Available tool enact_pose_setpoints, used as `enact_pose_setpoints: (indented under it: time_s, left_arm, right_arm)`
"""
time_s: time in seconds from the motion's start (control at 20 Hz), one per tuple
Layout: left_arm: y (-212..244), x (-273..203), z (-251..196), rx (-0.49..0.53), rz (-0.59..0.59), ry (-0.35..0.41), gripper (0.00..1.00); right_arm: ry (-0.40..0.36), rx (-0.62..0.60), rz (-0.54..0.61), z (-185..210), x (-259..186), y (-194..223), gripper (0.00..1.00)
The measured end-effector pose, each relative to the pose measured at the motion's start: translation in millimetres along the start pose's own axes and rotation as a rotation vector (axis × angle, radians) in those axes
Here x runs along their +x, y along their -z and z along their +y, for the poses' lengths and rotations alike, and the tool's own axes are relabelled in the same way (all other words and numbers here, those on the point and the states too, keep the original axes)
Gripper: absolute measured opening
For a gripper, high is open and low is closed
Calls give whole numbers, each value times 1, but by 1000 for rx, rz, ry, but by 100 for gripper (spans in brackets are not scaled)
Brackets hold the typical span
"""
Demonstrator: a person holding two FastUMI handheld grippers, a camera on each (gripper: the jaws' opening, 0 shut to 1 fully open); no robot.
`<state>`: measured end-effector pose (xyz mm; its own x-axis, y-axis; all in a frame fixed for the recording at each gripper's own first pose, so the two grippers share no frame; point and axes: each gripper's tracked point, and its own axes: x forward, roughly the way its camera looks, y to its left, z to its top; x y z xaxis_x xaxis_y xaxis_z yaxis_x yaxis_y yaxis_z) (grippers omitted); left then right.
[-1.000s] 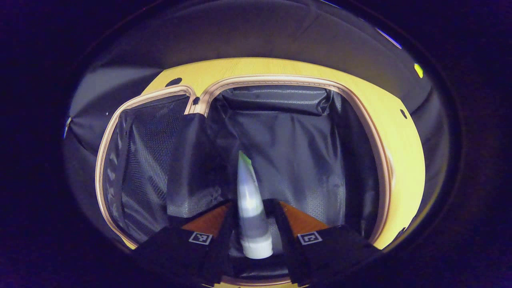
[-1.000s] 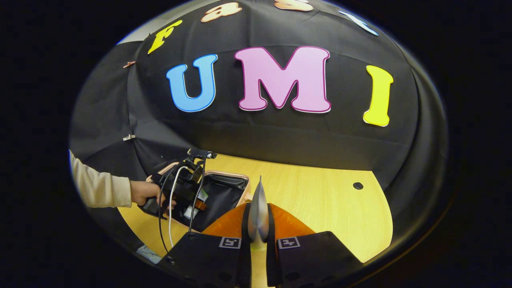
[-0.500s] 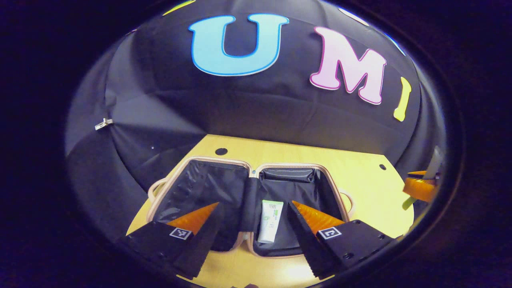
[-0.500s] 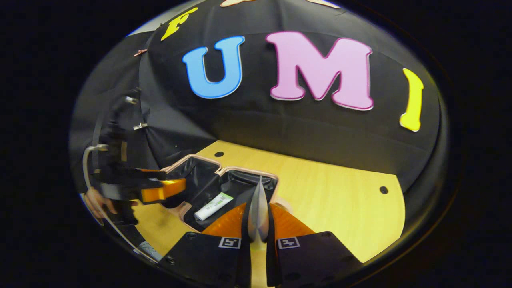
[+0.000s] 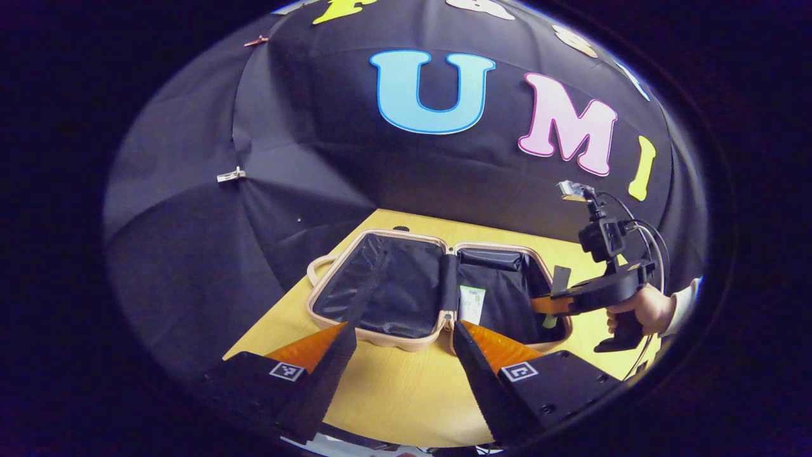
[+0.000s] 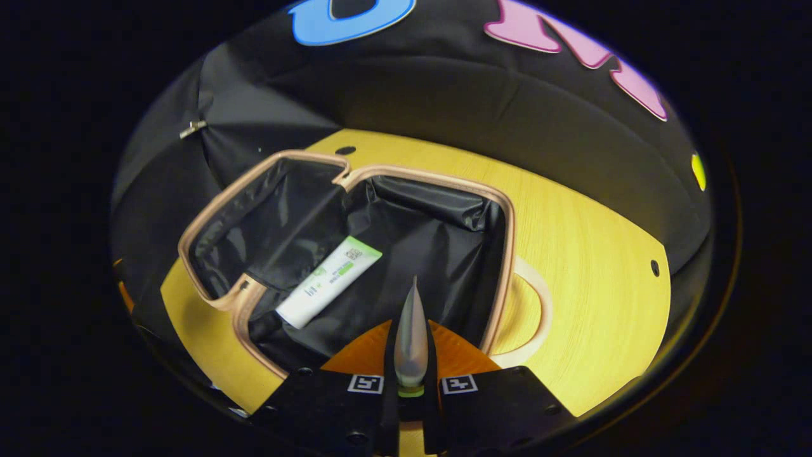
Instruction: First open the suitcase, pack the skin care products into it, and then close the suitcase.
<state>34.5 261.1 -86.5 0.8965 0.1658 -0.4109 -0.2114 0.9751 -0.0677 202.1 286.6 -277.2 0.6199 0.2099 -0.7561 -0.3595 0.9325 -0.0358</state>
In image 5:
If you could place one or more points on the black backdrop cloth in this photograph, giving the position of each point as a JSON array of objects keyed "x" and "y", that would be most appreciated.
[{"x": 190, "y": 254}]

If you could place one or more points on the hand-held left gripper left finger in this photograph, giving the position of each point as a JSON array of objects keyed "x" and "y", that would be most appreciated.
[{"x": 320, "y": 387}]

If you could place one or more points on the red cloth clip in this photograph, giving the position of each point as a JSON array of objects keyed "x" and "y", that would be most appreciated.
[{"x": 257, "y": 41}]

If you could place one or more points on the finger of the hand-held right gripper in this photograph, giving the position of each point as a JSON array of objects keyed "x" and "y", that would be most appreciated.
[{"x": 561, "y": 282}]

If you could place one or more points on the white cloth clip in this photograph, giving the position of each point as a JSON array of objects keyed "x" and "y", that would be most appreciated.
[{"x": 231, "y": 175}]

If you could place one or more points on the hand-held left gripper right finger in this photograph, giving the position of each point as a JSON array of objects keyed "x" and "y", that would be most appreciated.
[{"x": 485, "y": 387}]

